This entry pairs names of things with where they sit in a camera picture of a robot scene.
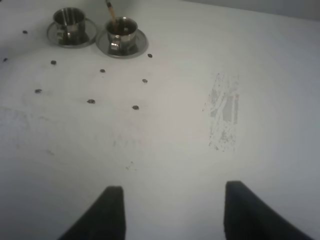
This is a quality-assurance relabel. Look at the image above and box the left stainless steel teacup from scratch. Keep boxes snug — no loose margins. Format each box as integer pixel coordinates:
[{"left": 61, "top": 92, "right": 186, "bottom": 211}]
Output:
[{"left": 53, "top": 7, "right": 86, "bottom": 44}]

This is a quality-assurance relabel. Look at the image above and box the left stainless steel saucer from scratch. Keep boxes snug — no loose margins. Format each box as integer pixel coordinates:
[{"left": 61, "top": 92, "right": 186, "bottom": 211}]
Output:
[{"left": 46, "top": 18, "right": 98, "bottom": 49}]

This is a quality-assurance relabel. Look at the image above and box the stainless steel teacup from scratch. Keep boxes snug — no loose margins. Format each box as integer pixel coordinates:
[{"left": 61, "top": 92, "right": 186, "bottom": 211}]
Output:
[
  {"left": 105, "top": 16, "right": 138, "bottom": 53},
  {"left": 53, "top": 7, "right": 86, "bottom": 44}
]

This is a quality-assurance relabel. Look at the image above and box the stainless steel saucer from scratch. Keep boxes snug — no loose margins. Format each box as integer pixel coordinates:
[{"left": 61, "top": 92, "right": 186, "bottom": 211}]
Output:
[
  {"left": 95, "top": 29, "right": 149, "bottom": 59},
  {"left": 46, "top": 18, "right": 98, "bottom": 49}
]

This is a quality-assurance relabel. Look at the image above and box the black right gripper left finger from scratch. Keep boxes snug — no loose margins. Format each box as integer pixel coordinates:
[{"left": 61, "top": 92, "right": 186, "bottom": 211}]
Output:
[{"left": 59, "top": 186, "right": 127, "bottom": 240}]

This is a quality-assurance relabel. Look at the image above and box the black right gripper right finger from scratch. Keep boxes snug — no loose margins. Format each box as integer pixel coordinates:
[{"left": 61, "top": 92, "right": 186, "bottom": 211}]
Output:
[{"left": 223, "top": 181, "right": 311, "bottom": 240}]

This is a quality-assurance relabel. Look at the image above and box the right stainless steel saucer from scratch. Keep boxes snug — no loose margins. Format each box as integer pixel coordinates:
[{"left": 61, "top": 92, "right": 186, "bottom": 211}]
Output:
[{"left": 95, "top": 29, "right": 149, "bottom": 59}]

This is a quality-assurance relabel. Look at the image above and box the right stainless steel teacup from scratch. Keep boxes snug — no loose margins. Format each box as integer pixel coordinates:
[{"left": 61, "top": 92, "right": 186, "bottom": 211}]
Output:
[{"left": 105, "top": 16, "right": 138, "bottom": 53}]

